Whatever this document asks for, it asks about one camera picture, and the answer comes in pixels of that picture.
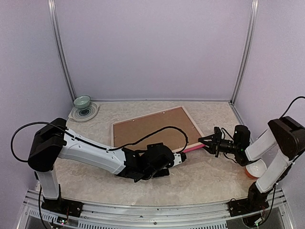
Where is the left aluminium corner post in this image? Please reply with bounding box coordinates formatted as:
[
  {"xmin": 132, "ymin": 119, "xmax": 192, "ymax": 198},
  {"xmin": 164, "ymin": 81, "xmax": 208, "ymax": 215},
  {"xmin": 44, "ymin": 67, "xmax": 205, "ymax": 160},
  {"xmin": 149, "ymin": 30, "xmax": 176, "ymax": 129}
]
[{"xmin": 47, "ymin": 0, "xmax": 76, "ymax": 102}]

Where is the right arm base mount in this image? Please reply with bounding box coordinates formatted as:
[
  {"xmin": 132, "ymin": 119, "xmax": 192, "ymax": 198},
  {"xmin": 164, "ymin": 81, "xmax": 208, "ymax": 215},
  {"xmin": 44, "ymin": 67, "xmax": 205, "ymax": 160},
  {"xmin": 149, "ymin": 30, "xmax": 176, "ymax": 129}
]
[{"xmin": 227, "ymin": 182, "xmax": 271, "ymax": 217}]

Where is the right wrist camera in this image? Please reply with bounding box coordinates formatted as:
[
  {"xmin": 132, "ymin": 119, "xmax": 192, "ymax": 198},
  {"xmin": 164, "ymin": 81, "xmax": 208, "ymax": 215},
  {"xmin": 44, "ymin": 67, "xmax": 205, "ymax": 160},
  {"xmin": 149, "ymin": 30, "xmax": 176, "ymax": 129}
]
[{"xmin": 233, "ymin": 125, "xmax": 250, "ymax": 151}]

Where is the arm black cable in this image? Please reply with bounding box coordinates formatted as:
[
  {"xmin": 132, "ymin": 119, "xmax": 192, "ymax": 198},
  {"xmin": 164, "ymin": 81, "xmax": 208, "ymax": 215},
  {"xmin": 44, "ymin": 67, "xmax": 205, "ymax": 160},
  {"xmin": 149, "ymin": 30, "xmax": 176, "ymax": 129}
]
[
  {"xmin": 11, "ymin": 122, "xmax": 189, "ymax": 229},
  {"xmin": 280, "ymin": 96, "xmax": 305, "ymax": 119}
]

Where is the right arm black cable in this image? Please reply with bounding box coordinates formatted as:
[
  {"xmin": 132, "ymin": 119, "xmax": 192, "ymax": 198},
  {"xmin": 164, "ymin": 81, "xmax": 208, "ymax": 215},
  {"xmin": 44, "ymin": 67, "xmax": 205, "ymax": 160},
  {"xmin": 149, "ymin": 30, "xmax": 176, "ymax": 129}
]
[{"xmin": 280, "ymin": 96, "xmax": 305, "ymax": 119}]

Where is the right aluminium corner post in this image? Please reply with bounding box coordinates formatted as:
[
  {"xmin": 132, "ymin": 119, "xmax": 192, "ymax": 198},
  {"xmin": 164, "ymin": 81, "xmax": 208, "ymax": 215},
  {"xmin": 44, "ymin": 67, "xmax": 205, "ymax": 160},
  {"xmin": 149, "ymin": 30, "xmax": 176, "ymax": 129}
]
[{"xmin": 230, "ymin": 0, "xmax": 259, "ymax": 106}]

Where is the wooden picture frame pink edge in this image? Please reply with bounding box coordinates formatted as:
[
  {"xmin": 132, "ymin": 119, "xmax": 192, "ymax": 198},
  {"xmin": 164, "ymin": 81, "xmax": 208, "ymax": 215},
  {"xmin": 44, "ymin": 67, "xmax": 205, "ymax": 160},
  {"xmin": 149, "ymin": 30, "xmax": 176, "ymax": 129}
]
[{"xmin": 111, "ymin": 105, "xmax": 206, "ymax": 153}]

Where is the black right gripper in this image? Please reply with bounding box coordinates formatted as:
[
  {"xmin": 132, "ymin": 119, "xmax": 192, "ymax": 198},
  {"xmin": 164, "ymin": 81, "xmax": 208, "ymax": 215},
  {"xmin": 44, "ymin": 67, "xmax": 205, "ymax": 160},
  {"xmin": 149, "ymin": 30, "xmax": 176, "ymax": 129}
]
[{"xmin": 199, "ymin": 132, "xmax": 240, "ymax": 157}]

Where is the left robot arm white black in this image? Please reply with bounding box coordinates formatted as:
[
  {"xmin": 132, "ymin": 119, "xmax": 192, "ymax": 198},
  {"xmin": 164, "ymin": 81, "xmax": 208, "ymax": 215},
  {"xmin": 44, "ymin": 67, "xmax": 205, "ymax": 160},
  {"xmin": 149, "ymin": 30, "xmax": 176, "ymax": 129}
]
[{"xmin": 28, "ymin": 118, "xmax": 187, "ymax": 212}]

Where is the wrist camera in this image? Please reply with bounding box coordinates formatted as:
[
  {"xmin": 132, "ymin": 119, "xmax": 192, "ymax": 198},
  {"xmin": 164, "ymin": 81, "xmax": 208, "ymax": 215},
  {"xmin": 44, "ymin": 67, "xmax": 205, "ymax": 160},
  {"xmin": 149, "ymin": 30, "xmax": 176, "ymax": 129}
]
[
  {"xmin": 233, "ymin": 125, "xmax": 250, "ymax": 151},
  {"xmin": 143, "ymin": 143, "xmax": 175, "ymax": 170}
]

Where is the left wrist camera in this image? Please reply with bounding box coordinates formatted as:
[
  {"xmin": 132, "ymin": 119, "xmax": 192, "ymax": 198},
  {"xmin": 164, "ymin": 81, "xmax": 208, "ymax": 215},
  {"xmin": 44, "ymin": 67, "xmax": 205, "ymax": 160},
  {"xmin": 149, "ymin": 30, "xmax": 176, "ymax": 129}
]
[{"xmin": 143, "ymin": 143, "xmax": 175, "ymax": 170}]

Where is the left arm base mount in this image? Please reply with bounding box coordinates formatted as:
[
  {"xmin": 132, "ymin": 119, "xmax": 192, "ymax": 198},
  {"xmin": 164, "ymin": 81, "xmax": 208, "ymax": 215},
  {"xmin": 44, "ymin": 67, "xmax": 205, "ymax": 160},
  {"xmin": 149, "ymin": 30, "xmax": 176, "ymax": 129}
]
[{"xmin": 41, "ymin": 195, "xmax": 84, "ymax": 218}]

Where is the aluminium front rail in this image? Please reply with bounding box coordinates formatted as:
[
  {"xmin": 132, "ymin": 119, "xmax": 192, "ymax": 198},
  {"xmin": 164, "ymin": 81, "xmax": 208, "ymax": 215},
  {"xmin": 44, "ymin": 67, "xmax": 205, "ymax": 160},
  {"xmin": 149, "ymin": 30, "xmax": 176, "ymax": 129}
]
[{"xmin": 13, "ymin": 189, "xmax": 296, "ymax": 229}]

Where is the pale green patterned plate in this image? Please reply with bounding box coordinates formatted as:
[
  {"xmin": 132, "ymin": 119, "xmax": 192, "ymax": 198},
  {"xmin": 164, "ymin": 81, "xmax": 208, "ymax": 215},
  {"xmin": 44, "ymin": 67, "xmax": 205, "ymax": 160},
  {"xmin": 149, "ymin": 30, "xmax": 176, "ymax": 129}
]
[{"xmin": 68, "ymin": 102, "xmax": 100, "ymax": 122}]

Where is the green ceramic bowl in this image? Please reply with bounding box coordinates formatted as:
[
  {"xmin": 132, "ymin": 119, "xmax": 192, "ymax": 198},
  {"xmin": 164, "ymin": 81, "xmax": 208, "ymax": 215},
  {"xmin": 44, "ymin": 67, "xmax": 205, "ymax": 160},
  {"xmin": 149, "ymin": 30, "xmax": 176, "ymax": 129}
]
[{"xmin": 73, "ymin": 95, "xmax": 91, "ymax": 110}]

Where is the orange white bowl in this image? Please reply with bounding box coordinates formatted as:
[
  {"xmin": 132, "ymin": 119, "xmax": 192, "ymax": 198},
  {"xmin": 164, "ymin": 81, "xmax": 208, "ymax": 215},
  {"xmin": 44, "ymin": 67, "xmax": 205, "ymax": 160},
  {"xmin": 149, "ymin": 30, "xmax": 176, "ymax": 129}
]
[{"xmin": 245, "ymin": 159, "xmax": 267, "ymax": 179}]

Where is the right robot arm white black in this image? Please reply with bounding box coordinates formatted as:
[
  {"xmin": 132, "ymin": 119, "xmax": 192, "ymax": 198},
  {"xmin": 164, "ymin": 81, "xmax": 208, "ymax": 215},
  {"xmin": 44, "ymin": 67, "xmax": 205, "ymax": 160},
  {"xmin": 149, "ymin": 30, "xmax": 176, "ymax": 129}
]
[{"xmin": 198, "ymin": 116, "xmax": 305, "ymax": 212}]

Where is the aluminium corner post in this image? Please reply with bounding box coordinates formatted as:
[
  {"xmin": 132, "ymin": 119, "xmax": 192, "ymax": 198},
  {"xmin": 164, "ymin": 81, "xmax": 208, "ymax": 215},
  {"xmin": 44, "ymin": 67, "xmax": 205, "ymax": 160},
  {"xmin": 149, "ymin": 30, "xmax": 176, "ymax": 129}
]
[
  {"xmin": 230, "ymin": 0, "xmax": 259, "ymax": 106},
  {"xmin": 47, "ymin": 0, "xmax": 76, "ymax": 102}
]

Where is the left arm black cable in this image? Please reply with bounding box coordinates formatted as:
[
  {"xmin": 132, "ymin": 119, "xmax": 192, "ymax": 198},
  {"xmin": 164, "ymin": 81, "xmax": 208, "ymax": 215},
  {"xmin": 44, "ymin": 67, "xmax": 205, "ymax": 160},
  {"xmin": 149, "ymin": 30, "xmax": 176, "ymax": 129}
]
[{"xmin": 11, "ymin": 122, "xmax": 189, "ymax": 229}]

